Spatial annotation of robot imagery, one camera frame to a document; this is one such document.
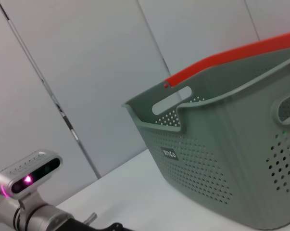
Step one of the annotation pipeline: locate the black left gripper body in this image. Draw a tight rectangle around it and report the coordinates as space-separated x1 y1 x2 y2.
65 217 124 231

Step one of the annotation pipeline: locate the grey perforated plastic storage bin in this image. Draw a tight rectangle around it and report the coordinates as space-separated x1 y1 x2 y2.
121 45 290 230

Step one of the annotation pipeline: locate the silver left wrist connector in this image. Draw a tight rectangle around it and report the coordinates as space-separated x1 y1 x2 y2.
85 211 98 225

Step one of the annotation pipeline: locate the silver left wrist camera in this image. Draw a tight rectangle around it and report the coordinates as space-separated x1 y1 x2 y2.
0 149 63 206

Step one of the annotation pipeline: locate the orange bin handle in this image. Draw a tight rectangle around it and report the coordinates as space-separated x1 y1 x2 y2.
163 30 290 89

